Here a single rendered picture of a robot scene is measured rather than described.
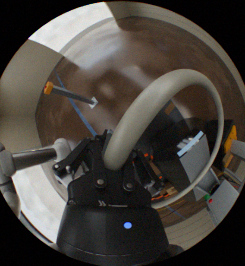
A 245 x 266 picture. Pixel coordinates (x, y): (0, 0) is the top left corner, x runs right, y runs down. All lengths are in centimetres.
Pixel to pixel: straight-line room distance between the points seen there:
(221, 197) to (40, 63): 677
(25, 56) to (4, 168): 580
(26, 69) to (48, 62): 143
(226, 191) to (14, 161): 123
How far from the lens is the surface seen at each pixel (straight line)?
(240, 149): 149
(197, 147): 75
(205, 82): 20
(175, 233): 591
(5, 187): 53
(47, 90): 111
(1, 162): 52
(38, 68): 607
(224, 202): 77
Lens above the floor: 136
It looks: 73 degrees down
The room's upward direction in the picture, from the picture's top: 113 degrees counter-clockwise
